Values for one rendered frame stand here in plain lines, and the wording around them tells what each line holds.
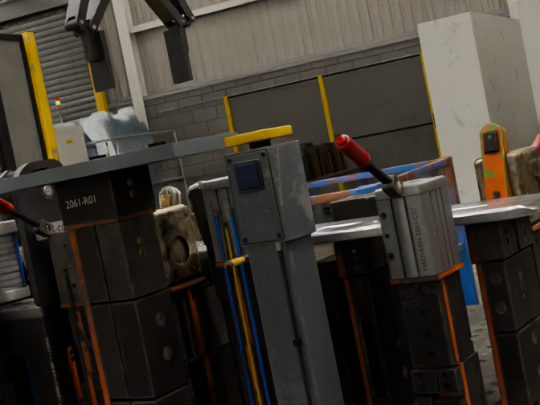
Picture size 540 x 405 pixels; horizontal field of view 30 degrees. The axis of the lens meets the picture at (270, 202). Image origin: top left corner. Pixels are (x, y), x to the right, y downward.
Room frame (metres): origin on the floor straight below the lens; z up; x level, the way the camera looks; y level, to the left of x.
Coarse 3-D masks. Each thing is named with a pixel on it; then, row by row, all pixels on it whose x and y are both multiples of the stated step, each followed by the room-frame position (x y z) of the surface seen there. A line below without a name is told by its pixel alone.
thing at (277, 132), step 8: (272, 128) 1.18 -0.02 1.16; (280, 128) 1.19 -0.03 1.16; (288, 128) 1.20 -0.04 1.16; (232, 136) 1.19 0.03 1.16; (240, 136) 1.18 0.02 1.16; (248, 136) 1.17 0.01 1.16; (256, 136) 1.16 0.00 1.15; (264, 136) 1.16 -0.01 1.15; (272, 136) 1.17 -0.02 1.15; (280, 136) 1.19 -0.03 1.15; (232, 144) 1.18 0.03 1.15; (240, 144) 1.18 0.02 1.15; (256, 144) 1.19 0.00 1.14; (264, 144) 1.19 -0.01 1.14
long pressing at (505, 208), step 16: (464, 208) 1.44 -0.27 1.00; (480, 208) 1.38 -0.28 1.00; (496, 208) 1.30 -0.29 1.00; (512, 208) 1.29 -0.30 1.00; (528, 208) 1.29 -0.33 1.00; (320, 224) 1.63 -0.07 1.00; (336, 224) 1.57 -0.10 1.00; (352, 224) 1.54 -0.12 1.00; (368, 224) 1.47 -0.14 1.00; (464, 224) 1.32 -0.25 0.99; (320, 240) 1.45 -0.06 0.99; (336, 240) 1.44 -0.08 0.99
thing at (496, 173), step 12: (480, 132) 1.54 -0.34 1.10; (492, 132) 1.53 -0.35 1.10; (504, 132) 1.53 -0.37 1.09; (492, 144) 1.52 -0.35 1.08; (504, 144) 1.52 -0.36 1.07; (492, 156) 1.53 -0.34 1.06; (504, 156) 1.52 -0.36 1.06; (492, 168) 1.52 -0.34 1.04; (504, 168) 1.51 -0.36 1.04; (492, 180) 1.52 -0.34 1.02; (504, 180) 1.51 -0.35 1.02; (492, 192) 1.52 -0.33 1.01; (504, 192) 1.51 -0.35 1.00
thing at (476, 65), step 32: (448, 32) 9.26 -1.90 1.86; (480, 32) 9.39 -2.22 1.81; (512, 32) 10.69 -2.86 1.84; (448, 64) 9.28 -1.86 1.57; (480, 64) 9.18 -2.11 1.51; (512, 64) 10.42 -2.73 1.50; (448, 96) 9.31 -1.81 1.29; (480, 96) 9.18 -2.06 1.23; (512, 96) 10.17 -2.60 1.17; (448, 128) 9.33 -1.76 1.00; (480, 128) 9.21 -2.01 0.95; (512, 128) 9.93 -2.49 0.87
